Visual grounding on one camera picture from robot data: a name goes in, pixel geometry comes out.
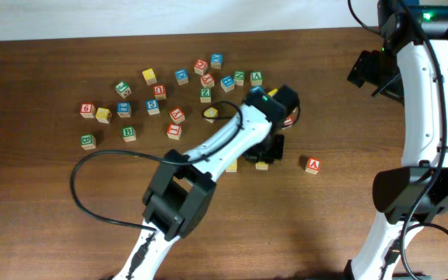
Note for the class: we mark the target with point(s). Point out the blue block letter X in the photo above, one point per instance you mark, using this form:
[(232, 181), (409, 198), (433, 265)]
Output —
[(216, 60)]

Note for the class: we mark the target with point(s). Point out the green block letter Z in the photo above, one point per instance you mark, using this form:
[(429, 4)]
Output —
[(205, 95)]

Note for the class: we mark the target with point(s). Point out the blue block letter P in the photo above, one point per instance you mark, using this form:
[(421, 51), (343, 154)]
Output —
[(256, 89)]

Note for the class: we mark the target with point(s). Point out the red block letter C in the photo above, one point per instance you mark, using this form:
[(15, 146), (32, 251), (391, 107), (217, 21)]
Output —
[(200, 67)]

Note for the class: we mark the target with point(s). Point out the yellow block letter C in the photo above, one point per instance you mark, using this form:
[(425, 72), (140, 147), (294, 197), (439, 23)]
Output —
[(210, 114)]

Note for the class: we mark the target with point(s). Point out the blue block letter H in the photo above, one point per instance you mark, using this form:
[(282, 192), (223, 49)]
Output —
[(227, 83)]

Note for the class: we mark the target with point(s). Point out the green block letter J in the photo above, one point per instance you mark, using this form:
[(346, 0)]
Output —
[(123, 89)]

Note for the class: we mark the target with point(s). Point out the red block letter Y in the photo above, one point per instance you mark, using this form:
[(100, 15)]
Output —
[(207, 81)]

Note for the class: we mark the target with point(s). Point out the red block number 6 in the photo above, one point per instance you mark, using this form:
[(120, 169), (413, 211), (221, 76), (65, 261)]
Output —
[(87, 110)]

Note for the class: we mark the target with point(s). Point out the blue block letter D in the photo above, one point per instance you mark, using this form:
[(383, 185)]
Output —
[(181, 77)]

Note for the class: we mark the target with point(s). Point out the red block letter U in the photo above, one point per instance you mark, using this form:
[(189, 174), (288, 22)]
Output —
[(159, 92)]

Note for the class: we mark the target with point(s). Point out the red block letter K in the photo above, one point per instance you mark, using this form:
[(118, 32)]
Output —
[(177, 115)]

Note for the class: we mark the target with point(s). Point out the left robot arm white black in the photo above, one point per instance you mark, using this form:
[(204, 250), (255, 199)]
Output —
[(178, 197)]

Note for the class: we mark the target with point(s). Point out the yellow block right cluster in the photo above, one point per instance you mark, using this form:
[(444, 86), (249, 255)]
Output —
[(273, 92)]

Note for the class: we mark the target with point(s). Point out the yellow block letter S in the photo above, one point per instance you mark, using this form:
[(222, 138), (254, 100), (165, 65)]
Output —
[(232, 167), (261, 166)]

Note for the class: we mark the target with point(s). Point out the yellow block W left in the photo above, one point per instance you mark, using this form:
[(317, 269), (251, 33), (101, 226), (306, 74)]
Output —
[(103, 115)]

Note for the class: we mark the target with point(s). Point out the green block letter B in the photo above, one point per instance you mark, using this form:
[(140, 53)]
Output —
[(128, 134)]

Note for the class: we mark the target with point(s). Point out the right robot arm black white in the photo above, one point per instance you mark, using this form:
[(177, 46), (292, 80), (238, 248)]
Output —
[(412, 69)]

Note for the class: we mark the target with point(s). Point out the yellow block top left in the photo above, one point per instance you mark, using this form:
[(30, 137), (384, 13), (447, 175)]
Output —
[(149, 76)]

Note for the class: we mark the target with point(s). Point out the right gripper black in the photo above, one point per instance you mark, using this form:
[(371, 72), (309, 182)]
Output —
[(361, 68)]

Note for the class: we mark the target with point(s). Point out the red block letter A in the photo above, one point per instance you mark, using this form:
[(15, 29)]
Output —
[(313, 165)]

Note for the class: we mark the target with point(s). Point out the green block letter N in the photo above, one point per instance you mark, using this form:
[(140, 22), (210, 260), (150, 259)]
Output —
[(239, 77)]

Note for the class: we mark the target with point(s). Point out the green block letter V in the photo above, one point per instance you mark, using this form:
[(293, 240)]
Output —
[(256, 78)]

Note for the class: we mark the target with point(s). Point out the blue block number 5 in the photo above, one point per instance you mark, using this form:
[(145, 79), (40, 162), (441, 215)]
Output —
[(152, 107)]

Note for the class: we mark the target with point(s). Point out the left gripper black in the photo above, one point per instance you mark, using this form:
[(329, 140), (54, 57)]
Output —
[(267, 152)]

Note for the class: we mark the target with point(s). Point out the green block B far left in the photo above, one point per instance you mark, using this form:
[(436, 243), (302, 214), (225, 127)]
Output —
[(88, 142)]

